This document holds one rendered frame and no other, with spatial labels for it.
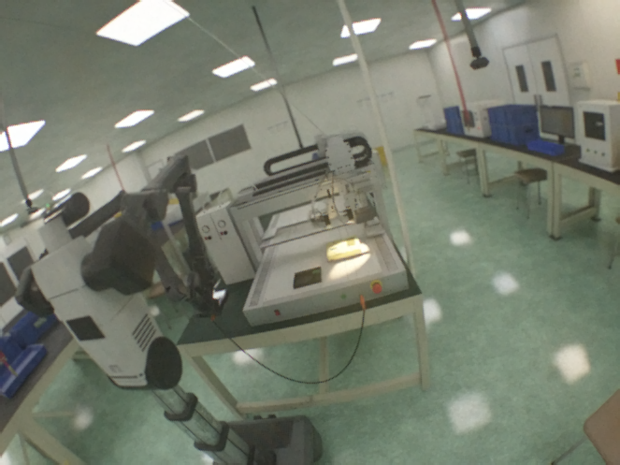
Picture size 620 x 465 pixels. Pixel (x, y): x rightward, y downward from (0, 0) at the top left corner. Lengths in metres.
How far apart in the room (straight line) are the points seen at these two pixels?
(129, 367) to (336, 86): 8.21
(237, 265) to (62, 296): 1.18
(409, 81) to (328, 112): 2.61
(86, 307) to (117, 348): 0.13
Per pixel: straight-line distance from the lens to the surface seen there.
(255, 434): 1.57
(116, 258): 0.55
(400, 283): 1.19
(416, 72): 9.02
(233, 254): 1.69
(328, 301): 1.19
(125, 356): 0.78
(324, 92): 8.42
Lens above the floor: 1.50
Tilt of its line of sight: 21 degrees down
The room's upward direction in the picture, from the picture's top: 19 degrees counter-clockwise
